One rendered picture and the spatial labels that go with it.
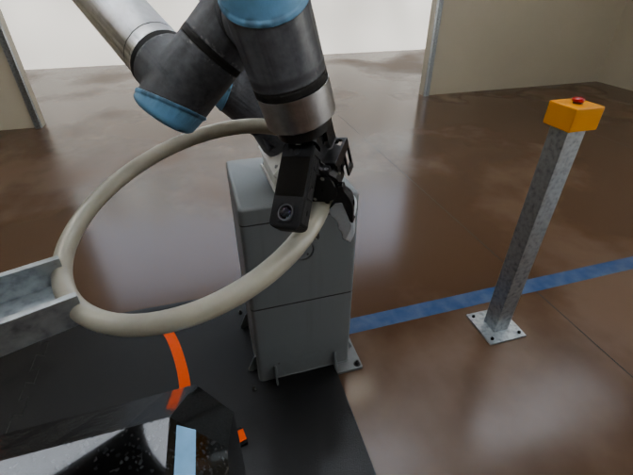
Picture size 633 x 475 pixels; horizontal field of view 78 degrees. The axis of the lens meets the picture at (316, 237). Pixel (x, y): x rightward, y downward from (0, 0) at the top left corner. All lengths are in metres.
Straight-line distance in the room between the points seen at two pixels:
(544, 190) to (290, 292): 1.02
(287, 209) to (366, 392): 1.35
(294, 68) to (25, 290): 0.52
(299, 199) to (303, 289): 0.98
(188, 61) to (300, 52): 0.17
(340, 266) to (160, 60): 1.02
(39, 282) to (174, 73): 0.39
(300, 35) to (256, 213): 0.84
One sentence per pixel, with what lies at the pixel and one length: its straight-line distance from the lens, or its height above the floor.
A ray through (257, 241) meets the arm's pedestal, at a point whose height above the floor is 0.73.
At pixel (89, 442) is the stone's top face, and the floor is 0.82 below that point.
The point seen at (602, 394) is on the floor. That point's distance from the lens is 2.11.
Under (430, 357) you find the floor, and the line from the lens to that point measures 1.92.
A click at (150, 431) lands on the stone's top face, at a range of 0.77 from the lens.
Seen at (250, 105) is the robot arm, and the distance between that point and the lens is 1.22.
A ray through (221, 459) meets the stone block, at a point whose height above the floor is 0.75.
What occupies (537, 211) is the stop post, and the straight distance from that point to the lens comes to 1.74.
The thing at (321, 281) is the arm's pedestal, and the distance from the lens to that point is 1.45.
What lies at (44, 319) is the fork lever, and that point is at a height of 1.06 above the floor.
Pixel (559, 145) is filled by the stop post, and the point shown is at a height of 0.94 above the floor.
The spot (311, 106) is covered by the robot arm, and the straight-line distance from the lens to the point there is 0.47.
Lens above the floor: 1.45
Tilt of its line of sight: 34 degrees down
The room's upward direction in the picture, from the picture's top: straight up
